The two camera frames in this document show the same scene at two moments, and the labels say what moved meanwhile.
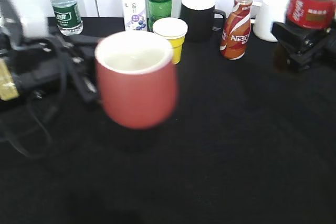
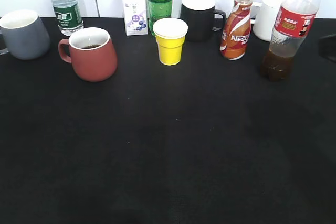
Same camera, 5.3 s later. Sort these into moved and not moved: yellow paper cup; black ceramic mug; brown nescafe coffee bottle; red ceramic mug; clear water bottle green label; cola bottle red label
Moved: red ceramic mug; cola bottle red label
Not moved: clear water bottle green label; yellow paper cup; brown nescafe coffee bottle; black ceramic mug
